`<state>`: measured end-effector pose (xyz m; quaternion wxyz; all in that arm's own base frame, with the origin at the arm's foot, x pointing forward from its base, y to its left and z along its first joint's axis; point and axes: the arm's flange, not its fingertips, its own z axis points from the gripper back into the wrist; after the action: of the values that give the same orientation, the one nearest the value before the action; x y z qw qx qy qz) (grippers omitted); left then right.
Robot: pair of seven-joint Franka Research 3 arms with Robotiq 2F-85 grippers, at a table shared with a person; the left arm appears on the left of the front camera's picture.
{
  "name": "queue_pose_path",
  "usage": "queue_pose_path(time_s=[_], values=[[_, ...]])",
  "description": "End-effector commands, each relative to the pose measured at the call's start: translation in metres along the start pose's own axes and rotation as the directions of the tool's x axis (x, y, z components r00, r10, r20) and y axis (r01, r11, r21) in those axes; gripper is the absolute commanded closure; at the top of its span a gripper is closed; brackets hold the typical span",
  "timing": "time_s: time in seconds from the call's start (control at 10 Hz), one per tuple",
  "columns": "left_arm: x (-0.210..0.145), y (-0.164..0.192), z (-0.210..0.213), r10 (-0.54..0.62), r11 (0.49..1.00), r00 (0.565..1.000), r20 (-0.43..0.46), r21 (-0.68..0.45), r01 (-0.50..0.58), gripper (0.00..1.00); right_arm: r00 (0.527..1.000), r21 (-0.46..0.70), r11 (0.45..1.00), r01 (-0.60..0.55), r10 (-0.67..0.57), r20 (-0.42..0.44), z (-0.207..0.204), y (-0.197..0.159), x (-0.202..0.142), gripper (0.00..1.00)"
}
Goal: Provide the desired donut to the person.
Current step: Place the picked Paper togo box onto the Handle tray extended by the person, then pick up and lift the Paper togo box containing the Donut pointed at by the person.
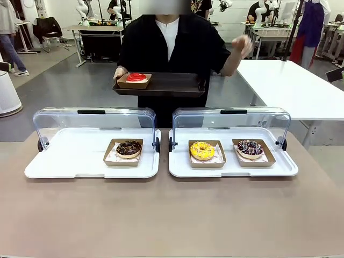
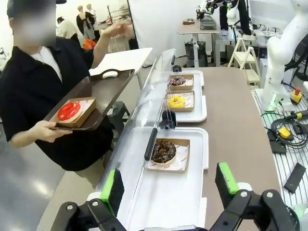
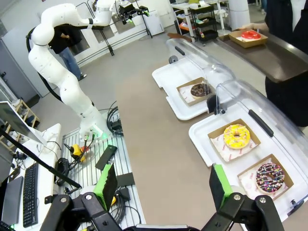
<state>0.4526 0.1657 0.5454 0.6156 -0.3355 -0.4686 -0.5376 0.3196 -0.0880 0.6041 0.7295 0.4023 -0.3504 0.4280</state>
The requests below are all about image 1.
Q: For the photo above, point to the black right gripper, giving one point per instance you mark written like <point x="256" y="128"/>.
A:
<point x="336" y="75"/>

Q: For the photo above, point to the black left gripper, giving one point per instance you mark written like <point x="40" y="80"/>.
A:
<point x="3" y="66"/>

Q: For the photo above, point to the cardboard tray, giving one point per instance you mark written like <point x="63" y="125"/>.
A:
<point x="255" y="162"/>
<point x="122" y="161"/>
<point x="133" y="84"/>
<point x="207" y="164"/>

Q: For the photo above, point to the red glazed donut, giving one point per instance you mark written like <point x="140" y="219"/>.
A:
<point x="136" y="77"/>

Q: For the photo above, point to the dark brown serving tray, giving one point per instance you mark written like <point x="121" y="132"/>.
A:
<point x="172" y="84"/>

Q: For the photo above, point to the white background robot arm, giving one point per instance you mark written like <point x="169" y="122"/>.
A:
<point x="259" y="13"/>
<point x="117" y="10"/>
<point x="84" y="12"/>

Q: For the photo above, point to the person's left forearm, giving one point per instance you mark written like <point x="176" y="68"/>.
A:
<point x="231" y="63"/>

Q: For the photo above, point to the chocolate white drizzled donut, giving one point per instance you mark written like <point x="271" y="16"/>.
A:
<point x="250" y="148"/>

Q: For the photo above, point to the cardboard tray under purple donut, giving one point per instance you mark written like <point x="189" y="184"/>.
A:
<point x="255" y="162"/>

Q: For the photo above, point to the chocolate sprinkled donut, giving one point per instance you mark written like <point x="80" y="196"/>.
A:
<point x="129" y="148"/>

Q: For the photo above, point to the cardboard tray under chocolate donut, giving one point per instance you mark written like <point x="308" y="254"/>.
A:
<point x="122" y="161"/>

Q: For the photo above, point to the yellow sprinkled donut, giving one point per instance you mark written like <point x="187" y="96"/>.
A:
<point x="202" y="150"/>

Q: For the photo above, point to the person in black jacket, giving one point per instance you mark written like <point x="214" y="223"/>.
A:
<point x="158" y="48"/>

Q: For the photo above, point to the cardboard tray under yellow donut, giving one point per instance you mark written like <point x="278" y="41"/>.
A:
<point x="207" y="164"/>

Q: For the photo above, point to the person's left hand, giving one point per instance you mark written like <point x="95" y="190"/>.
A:
<point x="243" y="45"/>

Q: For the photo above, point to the person's right hand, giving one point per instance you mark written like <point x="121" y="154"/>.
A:
<point x="119" y="73"/>

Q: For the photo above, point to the white cylindrical air purifier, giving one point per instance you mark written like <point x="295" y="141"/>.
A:
<point x="8" y="94"/>

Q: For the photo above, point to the bystander in grey hoodie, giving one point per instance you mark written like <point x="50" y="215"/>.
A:
<point x="10" y="35"/>

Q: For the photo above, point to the white background desk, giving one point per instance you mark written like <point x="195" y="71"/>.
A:
<point x="22" y="35"/>

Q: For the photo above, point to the white side table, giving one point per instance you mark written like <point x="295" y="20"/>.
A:
<point x="290" y="88"/>

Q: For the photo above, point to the bystander in purple apron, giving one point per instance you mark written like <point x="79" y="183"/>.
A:
<point x="311" y="29"/>

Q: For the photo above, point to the chair with black jacket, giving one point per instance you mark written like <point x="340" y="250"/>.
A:
<point x="48" y="29"/>

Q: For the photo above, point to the black tripod pole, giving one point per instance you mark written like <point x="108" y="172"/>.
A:
<point x="291" y="32"/>

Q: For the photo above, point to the grey background workbench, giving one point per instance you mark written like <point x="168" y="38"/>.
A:
<point x="268" y="35"/>

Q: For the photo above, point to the background workbench with black skirt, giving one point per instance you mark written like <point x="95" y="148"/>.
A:
<point x="102" y="40"/>

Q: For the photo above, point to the white display tray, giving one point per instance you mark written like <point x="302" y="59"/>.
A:
<point x="67" y="161"/>
<point x="285" y="166"/>

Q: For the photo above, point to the clear hinged display lid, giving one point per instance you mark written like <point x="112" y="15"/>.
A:
<point x="231" y="119"/>
<point x="94" y="119"/>

